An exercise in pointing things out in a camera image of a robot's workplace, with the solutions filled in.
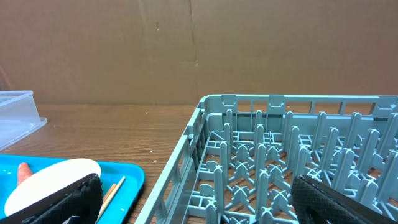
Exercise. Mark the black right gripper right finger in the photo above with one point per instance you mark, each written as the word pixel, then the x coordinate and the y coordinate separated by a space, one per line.
pixel 314 202

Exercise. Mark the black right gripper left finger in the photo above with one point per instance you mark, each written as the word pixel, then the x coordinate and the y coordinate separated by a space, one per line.
pixel 79 202

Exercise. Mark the white bowl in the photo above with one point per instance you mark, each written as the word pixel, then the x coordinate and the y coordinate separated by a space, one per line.
pixel 48 181

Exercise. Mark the orange carrot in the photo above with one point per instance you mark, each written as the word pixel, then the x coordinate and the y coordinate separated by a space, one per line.
pixel 23 172

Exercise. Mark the wooden chopstick right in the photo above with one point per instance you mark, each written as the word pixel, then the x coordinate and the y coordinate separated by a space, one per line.
pixel 112 197

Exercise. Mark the wooden chopstick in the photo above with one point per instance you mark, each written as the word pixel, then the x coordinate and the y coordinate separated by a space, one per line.
pixel 110 190
pixel 112 197

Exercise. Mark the wooden chopstick left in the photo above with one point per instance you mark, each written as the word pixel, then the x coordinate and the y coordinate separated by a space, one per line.
pixel 110 190

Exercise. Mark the teal plastic tray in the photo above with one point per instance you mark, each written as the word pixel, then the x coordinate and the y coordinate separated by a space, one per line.
pixel 111 173

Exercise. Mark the grey dish rack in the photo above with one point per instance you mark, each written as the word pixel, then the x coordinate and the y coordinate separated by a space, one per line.
pixel 238 155

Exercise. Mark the clear plastic bin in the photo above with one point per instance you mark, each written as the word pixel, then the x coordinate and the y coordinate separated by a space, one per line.
pixel 19 116

